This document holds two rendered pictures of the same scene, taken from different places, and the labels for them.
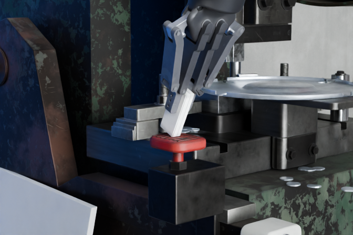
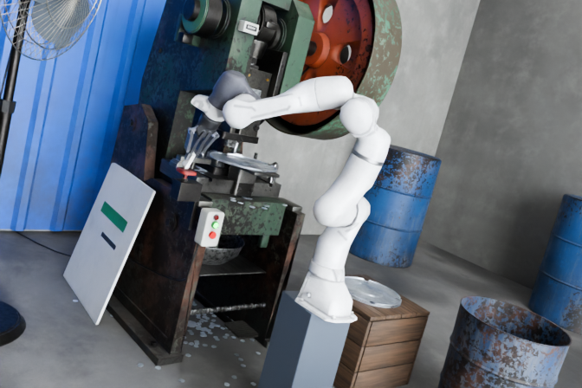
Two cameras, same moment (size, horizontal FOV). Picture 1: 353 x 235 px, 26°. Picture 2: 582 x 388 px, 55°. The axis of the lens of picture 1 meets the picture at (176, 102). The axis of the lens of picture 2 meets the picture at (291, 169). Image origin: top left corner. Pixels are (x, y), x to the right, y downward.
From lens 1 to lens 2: 106 cm
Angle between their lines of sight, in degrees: 2
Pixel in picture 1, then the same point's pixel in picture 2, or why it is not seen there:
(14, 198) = (125, 182)
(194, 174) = (189, 184)
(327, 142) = (261, 190)
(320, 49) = (321, 151)
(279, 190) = (226, 201)
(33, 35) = (150, 113)
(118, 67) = (183, 137)
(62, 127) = (151, 156)
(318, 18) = not seen: hidden behind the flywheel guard
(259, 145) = (227, 183)
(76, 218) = (146, 194)
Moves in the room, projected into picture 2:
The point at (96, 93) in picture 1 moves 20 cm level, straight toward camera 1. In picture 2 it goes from (170, 145) to (164, 151)
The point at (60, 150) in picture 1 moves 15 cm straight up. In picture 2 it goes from (148, 165) to (156, 132)
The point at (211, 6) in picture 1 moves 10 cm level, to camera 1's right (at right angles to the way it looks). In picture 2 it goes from (204, 126) to (232, 132)
